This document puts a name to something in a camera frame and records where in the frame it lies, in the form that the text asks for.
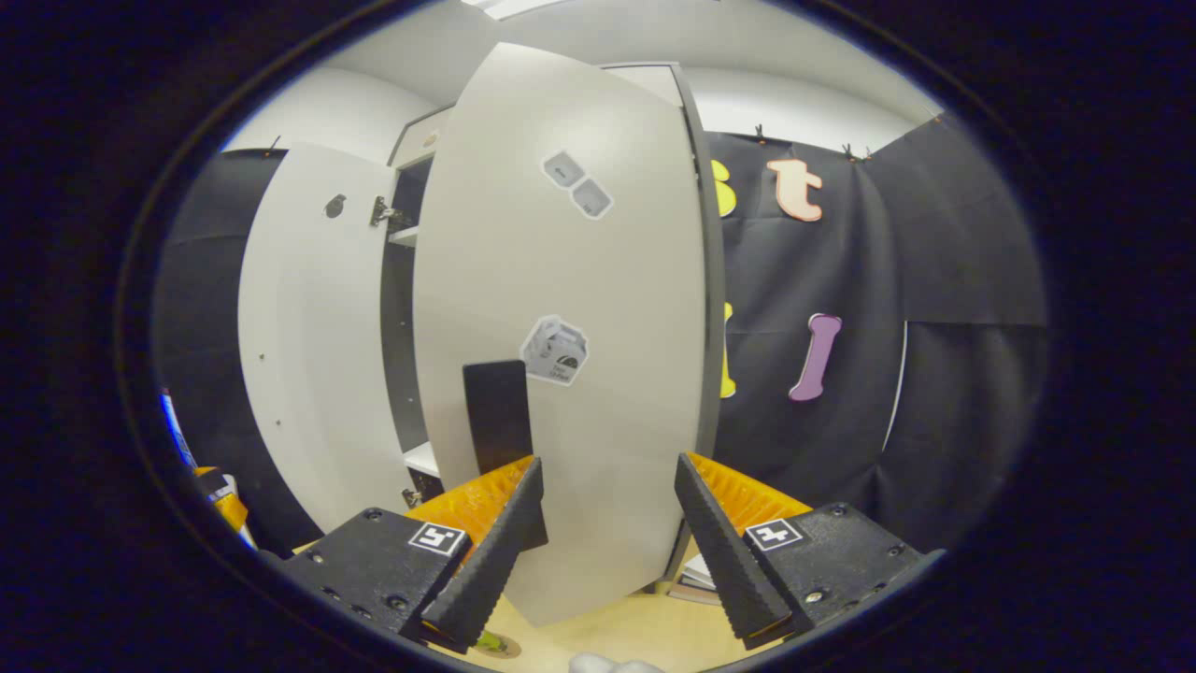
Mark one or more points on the ceiling light panel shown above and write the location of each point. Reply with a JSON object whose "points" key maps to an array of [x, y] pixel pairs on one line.
{"points": [[509, 7]]}

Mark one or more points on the black backdrop cloth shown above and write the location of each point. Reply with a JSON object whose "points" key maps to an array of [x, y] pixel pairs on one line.
{"points": [[934, 421]]}

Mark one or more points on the white cabinet door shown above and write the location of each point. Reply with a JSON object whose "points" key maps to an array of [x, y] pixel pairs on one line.
{"points": [[308, 374], [607, 449]]}

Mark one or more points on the round cork coaster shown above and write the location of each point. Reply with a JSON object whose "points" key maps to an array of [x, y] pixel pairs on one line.
{"points": [[509, 647]]}

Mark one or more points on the white blue printed sheet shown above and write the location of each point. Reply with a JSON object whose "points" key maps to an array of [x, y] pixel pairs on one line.
{"points": [[176, 430]]}

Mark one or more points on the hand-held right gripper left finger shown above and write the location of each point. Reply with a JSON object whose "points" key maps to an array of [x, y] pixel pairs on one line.
{"points": [[491, 570]]}

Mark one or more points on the white cabinet shelf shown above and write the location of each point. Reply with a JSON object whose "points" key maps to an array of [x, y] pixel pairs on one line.
{"points": [[422, 458], [404, 236]]}

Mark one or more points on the grey book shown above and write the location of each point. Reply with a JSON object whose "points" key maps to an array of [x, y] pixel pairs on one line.
{"points": [[691, 594]]}

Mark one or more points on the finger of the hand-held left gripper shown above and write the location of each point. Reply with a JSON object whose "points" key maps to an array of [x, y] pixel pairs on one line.
{"points": [[229, 509]]}

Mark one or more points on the white and grey cabinet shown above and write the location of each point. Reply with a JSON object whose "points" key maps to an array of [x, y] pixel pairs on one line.
{"points": [[397, 327]]}

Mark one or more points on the white portrait cover book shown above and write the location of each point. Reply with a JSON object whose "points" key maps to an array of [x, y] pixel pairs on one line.
{"points": [[703, 570]]}

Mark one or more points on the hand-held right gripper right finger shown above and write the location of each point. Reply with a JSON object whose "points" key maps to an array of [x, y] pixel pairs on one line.
{"points": [[729, 561]]}

